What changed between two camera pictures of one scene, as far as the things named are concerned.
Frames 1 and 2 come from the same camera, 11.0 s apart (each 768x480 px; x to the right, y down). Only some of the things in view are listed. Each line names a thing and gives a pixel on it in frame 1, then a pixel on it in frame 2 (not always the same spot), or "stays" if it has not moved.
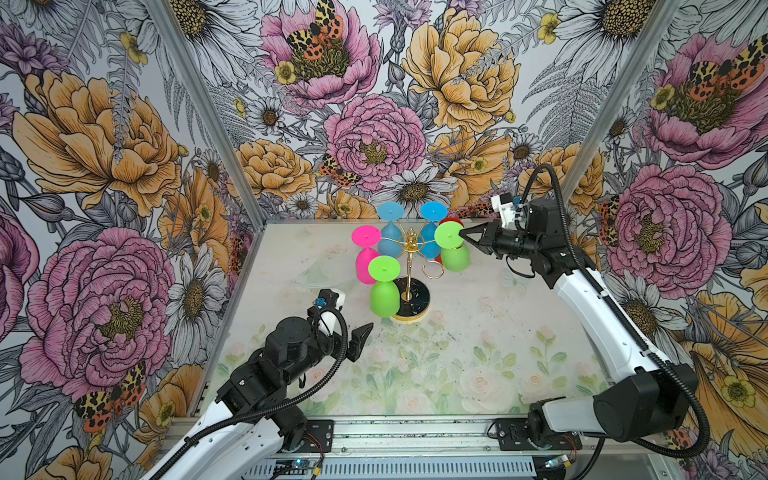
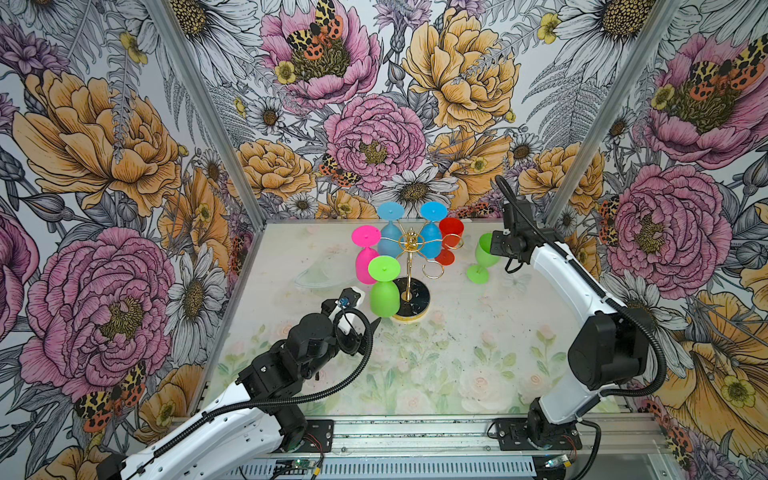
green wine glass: (455, 254) to (480, 274)
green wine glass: (384, 293) stays
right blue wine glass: (433, 212) stays
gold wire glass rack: (414, 292) stays
